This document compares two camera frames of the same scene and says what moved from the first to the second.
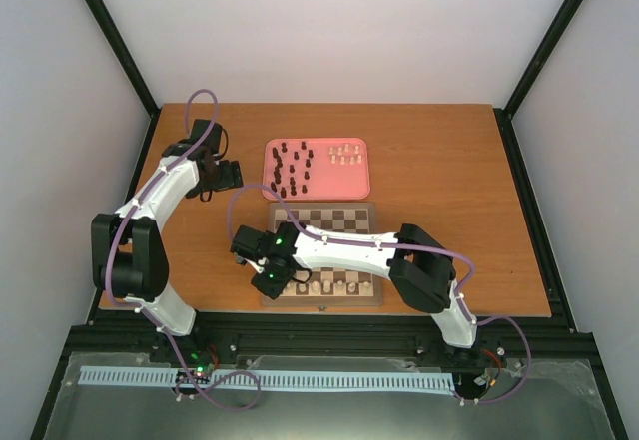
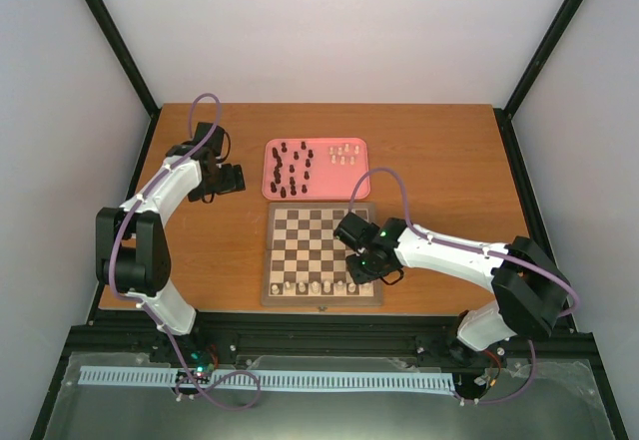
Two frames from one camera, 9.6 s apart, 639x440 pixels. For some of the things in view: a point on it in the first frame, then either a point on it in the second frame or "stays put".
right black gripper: (272, 291) to (358, 275)
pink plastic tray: (317, 168) stays put
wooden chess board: (329, 286) stays put
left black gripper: (233, 176) stays put
